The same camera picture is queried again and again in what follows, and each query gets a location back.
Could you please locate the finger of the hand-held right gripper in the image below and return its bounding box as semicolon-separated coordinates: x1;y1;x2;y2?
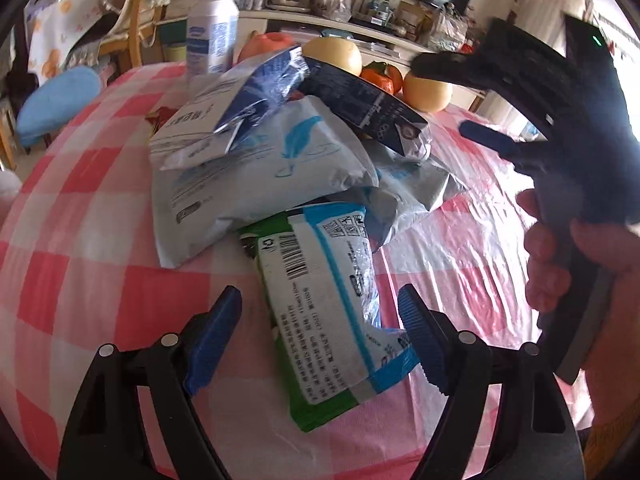
410;52;477;84
459;120;551;177

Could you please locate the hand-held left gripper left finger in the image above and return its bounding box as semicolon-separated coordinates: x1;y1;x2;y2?
57;285;243;480

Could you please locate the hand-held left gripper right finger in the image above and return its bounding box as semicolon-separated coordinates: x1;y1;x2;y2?
397;284;586;480

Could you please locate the black snack packet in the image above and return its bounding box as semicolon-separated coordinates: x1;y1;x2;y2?
300;57;432;161

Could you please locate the white packet blue feather print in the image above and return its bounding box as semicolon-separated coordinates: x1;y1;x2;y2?
150;95;380;268
350;140;471;251

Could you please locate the green and white packet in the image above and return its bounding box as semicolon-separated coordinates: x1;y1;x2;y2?
239;201;421;433

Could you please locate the blue and white packet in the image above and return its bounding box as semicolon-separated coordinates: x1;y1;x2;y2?
214;46;313;153

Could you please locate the white packet grey print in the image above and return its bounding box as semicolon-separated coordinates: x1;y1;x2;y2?
148;67;261;172

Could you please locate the person's right hand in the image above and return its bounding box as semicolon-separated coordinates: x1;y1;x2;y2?
515;187;640;421

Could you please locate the yellow pear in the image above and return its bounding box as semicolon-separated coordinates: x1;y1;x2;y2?
301;37;363;77
403;71;453;113

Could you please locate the clear bag of goods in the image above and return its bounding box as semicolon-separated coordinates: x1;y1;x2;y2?
425;7;471;53

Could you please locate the tangerine with green leaf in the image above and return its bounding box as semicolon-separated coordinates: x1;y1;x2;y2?
360;61;396;92

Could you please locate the white television cabinet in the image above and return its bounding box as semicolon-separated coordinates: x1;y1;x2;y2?
155;7;486;111

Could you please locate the red apple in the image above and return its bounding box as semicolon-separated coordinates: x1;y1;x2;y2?
237;32;301;63

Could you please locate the red white checked tablecloth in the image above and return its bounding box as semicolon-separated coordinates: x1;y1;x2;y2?
0;60;601;480

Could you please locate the white plastic bottle blue label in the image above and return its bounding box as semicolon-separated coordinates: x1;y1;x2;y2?
186;0;240;80

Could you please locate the blue seat cushion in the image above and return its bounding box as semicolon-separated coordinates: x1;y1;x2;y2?
16;67;103;148

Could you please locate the wooden chair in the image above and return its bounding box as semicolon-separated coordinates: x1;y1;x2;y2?
97;0;166;73

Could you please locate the white cloth orange print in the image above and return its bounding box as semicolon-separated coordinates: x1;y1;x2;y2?
25;0;126;86

